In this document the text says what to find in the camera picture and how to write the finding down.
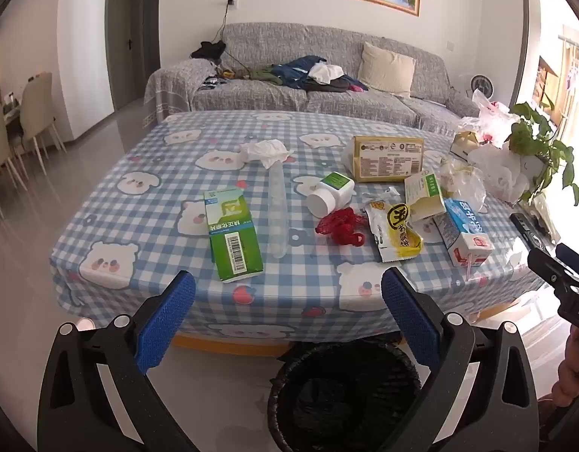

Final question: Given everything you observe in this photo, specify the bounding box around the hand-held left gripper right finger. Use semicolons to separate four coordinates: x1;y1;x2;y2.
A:
381;267;541;452

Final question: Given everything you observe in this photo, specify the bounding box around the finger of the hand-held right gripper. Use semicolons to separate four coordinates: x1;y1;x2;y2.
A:
555;243;579;275
527;248;579;299

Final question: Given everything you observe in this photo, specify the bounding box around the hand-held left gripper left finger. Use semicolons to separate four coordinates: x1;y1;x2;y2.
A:
37;270;197;452

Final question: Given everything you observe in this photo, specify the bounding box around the black woven waste bin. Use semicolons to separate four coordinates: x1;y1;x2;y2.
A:
267;336;423;452

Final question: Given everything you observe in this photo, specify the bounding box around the red mesh net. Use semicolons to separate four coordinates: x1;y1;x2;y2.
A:
316;206;368;247

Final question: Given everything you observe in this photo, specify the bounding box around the white pill bottle green label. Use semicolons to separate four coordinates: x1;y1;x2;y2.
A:
306;172;356;218

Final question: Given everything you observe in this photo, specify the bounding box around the yellow brown carton box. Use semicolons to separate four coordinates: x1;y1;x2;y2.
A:
342;136;426;184

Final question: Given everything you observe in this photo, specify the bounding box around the person's right hand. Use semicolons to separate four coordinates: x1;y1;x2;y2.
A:
550;326;579;408

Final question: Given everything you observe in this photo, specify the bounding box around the black remote control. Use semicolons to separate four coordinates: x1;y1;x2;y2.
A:
510;213;556;247

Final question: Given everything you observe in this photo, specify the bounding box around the yellow white snack wrapper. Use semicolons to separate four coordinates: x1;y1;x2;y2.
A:
364;199;424;263

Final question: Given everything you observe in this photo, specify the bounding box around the blue white milk carton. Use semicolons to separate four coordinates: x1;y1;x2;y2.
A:
432;197;496;283

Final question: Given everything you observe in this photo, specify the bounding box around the green medicine box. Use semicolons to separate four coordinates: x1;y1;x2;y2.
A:
203;187;264;284

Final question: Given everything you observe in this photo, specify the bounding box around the clear crumpled plastic bag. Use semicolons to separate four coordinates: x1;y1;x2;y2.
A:
439;157;488;214

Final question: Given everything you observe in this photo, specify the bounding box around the green potted plant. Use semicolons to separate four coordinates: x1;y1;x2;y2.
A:
505;101;579;208

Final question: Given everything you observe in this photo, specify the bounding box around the small green white box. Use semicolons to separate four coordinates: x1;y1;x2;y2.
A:
404;171;448;222

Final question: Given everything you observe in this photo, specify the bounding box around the clear plastic tube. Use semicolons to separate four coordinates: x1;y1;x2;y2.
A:
269;161;290;260

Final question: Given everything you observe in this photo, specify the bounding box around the red white plastic bag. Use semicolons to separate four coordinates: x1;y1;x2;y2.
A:
472;89;512;148

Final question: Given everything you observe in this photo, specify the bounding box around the white round fan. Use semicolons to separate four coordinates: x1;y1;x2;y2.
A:
471;73;495;101

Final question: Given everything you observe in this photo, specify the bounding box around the crumpled white tissue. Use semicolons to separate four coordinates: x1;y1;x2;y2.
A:
239;140;295;169

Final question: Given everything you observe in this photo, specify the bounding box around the grey covered sofa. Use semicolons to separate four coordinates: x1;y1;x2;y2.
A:
143;22;481;135

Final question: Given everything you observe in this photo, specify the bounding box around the cream pillow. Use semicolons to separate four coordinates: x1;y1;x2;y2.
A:
356;41;417;97

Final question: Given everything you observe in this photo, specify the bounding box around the pile of clothes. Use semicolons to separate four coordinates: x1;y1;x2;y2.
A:
249;55;372;93

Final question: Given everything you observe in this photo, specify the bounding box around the black garment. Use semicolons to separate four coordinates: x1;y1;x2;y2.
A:
190;40;227;61

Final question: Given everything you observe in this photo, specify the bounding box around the grey door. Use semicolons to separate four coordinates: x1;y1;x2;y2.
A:
105;0;147;112

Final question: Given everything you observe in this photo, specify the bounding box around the black charger cable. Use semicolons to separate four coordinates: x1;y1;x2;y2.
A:
208;0;239;60

